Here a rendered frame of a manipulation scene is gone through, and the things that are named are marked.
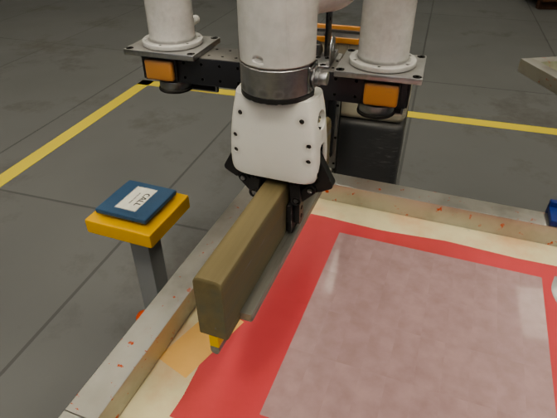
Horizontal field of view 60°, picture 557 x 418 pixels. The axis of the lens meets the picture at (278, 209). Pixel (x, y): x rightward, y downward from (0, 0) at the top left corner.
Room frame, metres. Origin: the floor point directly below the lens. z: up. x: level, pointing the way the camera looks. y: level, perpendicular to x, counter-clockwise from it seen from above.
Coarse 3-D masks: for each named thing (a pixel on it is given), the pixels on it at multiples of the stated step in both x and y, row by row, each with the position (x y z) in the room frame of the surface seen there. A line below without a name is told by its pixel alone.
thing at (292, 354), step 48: (240, 336) 0.40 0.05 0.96; (288, 336) 0.40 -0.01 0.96; (336, 336) 0.40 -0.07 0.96; (384, 336) 0.40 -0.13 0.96; (192, 384) 0.33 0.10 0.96; (240, 384) 0.33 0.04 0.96; (288, 384) 0.33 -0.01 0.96; (336, 384) 0.33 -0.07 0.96; (384, 384) 0.33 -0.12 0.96; (432, 384) 0.33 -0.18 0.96; (480, 384) 0.33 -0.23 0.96; (528, 384) 0.33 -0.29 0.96
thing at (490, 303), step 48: (336, 240) 0.59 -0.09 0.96; (384, 240) 0.59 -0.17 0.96; (432, 240) 0.59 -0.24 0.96; (288, 288) 0.49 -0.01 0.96; (336, 288) 0.48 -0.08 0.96; (384, 288) 0.48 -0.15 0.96; (432, 288) 0.48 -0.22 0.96; (480, 288) 0.48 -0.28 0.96; (528, 288) 0.48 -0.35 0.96; (432, 336) 0.40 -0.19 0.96; (480, 336) 0.40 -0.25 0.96; (528, 336) 0.40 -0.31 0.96
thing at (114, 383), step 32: (352, 192) 0.69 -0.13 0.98; (384, 192) 0.68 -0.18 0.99; (416, 192) 0.68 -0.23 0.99; (224, 224) 0.59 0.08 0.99; (448, 224) 0.63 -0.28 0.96; (480, 224) 0.62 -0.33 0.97; (512, 224) 0.60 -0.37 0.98; (544, 224) 0.59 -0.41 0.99; (192, 256) 0.51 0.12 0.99; (192, 288) 0.45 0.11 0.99; (160, 320) 0.39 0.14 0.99; (128, 352) 0.35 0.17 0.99; (160, 352) 0.37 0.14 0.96; (96, 384) 0.31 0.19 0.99; (128, 384) 0.31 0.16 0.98; (64, 416) 0.27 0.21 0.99; (96, 416) 0.27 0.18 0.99
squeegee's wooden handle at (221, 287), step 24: (264, 192) 0.44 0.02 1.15; (288, 192) 0.46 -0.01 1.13; (240, 216) 0.40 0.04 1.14; (264, 216) 0.40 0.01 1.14; (240, 240) 0.36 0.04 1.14; (264, 240) 0.39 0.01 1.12; (216, 264) 0.33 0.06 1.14; (240, 264) 0.34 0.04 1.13; (264, 264) 0.39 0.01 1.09; (216, 288) 0.30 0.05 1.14; (240, 288) 0.33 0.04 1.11; (216, 312) 0.30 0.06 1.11; (216, 336) 0.30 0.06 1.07
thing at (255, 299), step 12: (312, 204) 0.51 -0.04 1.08; (300, 228) 0.46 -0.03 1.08; (288, 240) 0.44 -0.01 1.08; (276, 252) 0.42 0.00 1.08; (288, 252) 0.42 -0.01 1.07; (276, 264) 0.40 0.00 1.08; (264, 276) 0.38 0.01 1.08; (276, 276) 0.39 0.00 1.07; (264, 288) 0.36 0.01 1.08; (252, 300) 0.34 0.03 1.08; (240, 312) 0.33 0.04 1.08; (252, 312) 0.33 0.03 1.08
